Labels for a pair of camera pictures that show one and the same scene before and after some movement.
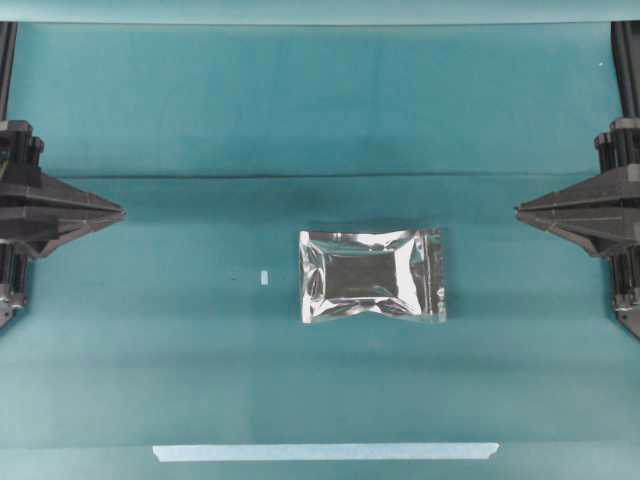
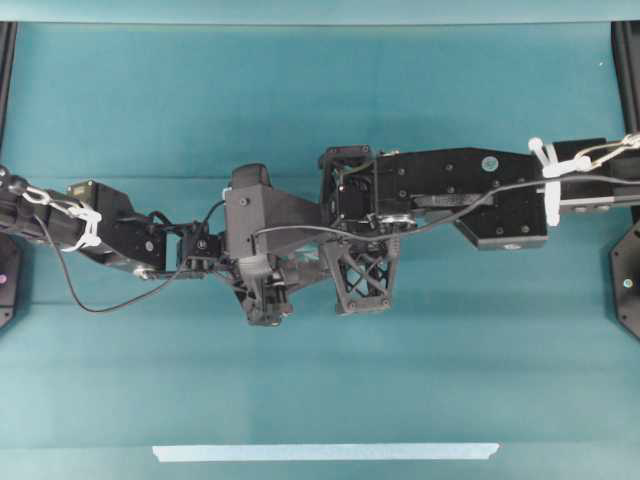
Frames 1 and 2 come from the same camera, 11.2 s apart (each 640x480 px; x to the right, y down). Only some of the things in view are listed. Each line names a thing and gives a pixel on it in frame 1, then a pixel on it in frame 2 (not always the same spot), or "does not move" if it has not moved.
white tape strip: x=325 y=452 does not move
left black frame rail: x=8 y=35 does not move
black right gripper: x=612 y=197 -> x=362 y=269
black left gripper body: x=30 y=201 -> x=256 y=276
